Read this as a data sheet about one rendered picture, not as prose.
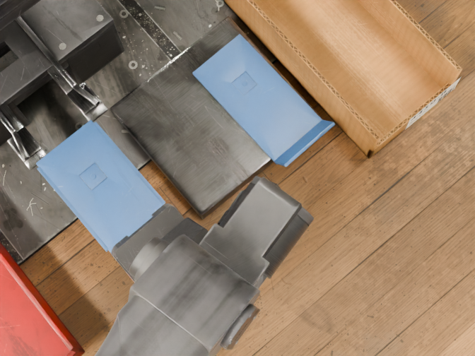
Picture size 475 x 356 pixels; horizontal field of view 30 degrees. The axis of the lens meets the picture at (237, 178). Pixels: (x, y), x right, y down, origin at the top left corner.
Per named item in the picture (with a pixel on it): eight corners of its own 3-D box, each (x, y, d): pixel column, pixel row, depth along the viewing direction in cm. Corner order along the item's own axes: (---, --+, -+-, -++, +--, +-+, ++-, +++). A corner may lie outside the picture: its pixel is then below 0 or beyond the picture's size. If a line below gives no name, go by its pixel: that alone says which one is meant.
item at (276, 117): (285, 174, 95) (285, 166, 92) (192, 74, 98) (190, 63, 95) (333, 132, 96) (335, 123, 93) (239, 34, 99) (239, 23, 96)
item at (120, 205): (133, 280, 86) (129, 275, 83) (36, 164, 89) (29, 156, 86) (189, 233, 87) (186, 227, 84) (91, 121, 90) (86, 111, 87)
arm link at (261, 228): (239, 169, 73) (224, 138, 61) (325, 231, 71) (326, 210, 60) (154, 283, 72) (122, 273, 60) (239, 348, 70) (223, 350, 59)
